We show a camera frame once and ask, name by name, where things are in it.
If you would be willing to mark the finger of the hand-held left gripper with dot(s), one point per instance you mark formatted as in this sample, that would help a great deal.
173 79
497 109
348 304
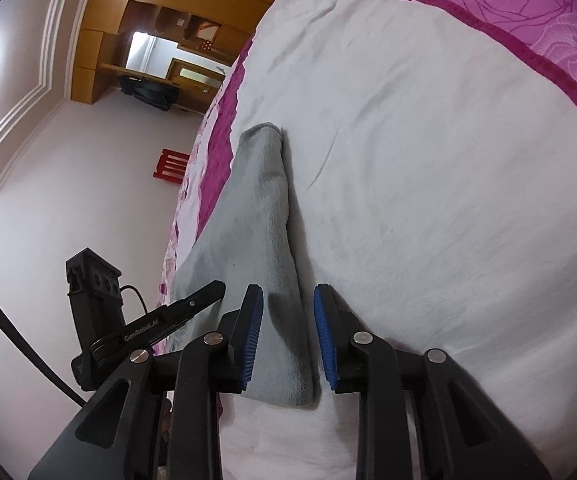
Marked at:
196 300

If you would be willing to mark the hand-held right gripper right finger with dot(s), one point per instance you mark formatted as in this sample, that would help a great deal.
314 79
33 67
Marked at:
326 340

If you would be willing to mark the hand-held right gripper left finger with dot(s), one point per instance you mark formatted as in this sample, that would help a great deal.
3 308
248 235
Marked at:
249 335

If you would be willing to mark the grey pants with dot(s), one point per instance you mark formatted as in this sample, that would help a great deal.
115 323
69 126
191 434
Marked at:
261 240

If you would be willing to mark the red chair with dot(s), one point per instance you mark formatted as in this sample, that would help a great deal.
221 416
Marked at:
170 163

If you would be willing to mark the pink floral bedspread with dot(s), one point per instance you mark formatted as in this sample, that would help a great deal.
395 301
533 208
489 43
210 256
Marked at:
418 160

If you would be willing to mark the wooden wardrobe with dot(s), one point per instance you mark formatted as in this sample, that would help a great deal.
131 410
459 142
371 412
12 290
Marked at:
168 5

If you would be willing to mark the wall mirror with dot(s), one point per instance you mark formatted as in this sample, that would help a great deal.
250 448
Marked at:
143 52

